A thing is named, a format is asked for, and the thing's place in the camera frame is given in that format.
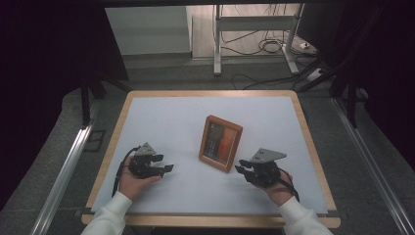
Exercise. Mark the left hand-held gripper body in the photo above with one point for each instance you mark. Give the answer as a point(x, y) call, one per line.
point(143, 166)

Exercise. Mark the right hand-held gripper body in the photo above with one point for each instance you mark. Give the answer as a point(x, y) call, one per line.
point(266, 171)

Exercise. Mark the wooden photo frame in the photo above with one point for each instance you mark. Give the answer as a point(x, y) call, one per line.
point(220, 143)

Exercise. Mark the person's left hand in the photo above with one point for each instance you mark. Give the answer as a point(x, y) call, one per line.
point(132, 186)

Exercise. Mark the person's right hand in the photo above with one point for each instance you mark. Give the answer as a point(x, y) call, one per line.
point(280, 192)

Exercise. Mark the white table mat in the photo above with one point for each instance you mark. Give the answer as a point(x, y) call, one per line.
point(169, 117)

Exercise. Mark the dark floor vent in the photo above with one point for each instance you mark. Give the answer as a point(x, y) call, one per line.
point(94, 141)

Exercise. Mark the black metal stand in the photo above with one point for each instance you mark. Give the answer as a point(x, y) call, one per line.
point(350, 104)
point(86, 104)

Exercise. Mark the white power strip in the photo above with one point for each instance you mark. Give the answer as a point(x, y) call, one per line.
point(315, 75)

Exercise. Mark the white cabinet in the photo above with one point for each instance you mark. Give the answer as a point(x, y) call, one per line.
point(150, 31)

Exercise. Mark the dark curtain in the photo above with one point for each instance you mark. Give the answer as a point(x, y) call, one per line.
point(42, 81)
point(385, 65)

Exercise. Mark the silver metal rail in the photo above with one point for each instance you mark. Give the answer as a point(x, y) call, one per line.
point(62, 179)
point(372, 166)

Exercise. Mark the white metal desk frame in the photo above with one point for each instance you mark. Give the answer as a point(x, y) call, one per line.
point(254, 23)

